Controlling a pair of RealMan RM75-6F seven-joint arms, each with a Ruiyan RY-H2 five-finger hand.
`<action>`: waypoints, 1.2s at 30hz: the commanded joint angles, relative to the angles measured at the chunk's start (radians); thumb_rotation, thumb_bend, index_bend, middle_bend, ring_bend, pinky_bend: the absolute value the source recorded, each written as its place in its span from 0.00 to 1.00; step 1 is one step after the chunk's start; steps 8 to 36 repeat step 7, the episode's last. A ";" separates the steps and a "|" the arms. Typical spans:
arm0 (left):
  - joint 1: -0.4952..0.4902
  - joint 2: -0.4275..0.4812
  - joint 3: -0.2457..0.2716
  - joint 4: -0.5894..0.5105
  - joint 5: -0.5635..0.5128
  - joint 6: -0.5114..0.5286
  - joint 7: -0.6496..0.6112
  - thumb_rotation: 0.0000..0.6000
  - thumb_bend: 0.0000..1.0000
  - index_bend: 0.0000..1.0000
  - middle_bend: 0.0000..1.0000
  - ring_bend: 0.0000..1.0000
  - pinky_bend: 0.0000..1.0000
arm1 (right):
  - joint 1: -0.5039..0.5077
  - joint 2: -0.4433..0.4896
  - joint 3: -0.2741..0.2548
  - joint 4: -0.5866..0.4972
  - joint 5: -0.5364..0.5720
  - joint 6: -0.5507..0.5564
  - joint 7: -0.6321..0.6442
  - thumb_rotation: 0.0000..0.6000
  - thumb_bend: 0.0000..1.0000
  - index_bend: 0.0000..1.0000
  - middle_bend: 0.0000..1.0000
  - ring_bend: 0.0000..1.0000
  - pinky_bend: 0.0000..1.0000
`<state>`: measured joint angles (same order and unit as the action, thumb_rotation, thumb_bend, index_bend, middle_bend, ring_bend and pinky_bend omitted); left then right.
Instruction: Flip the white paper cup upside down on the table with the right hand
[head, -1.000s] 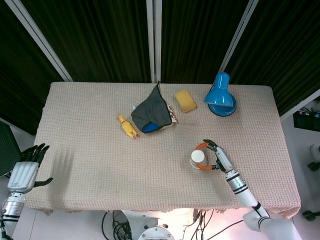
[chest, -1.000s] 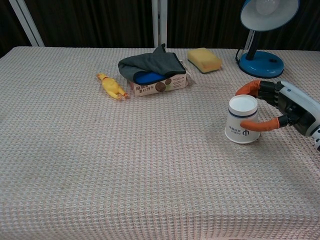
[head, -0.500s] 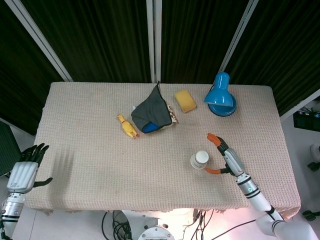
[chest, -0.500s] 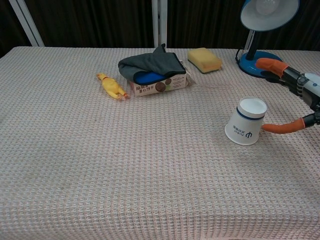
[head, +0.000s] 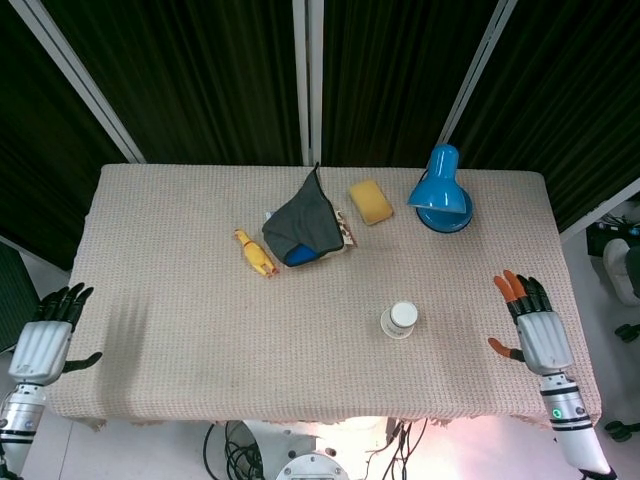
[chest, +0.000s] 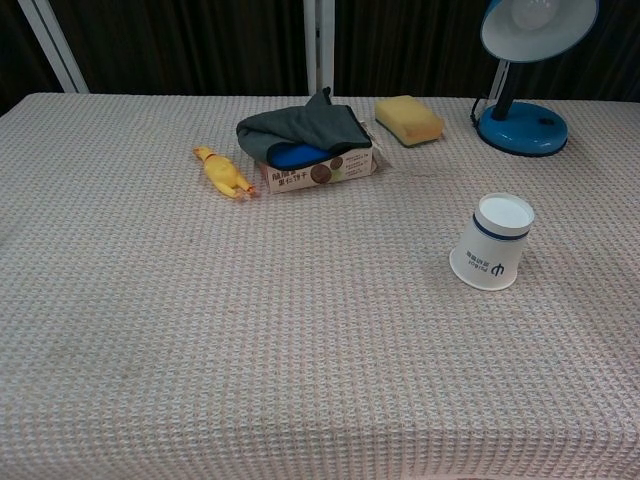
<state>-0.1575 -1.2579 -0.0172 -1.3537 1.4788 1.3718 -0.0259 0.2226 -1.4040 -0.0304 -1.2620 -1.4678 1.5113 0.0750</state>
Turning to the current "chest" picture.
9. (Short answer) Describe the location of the white paper cup blue stripe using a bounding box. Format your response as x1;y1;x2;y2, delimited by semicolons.
448;192;536;292

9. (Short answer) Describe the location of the printed cookie box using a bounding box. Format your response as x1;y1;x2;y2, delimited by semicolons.
256;139;376;195

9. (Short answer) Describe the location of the blue cloth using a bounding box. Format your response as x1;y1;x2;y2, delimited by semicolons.
269;142;334;169

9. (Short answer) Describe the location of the pink waffle-weave tablecloth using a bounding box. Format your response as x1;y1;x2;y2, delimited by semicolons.
0;93;640;480

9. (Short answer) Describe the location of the yellow rubber chicken toy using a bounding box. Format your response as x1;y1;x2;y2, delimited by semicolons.
193;146;258;202

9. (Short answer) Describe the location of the grey microfibre cloth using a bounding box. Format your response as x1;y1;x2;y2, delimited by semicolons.
235;87;374;167

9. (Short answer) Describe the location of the yellow sponge green scouring pad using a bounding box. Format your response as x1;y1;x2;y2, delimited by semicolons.
374;94;446;149

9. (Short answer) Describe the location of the blue desk lamp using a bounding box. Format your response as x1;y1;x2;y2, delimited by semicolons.
474;0;600;158

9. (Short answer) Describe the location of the dark curtain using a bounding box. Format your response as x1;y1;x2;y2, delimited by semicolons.
0;0;640;117

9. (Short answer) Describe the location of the white upright frame post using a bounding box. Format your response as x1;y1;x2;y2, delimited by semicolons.
302;0;336;97

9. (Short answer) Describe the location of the black lamp cable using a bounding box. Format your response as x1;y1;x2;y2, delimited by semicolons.
469;96;489;129

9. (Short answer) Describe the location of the white slanted frame post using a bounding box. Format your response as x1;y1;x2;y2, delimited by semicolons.
17;0;90;94

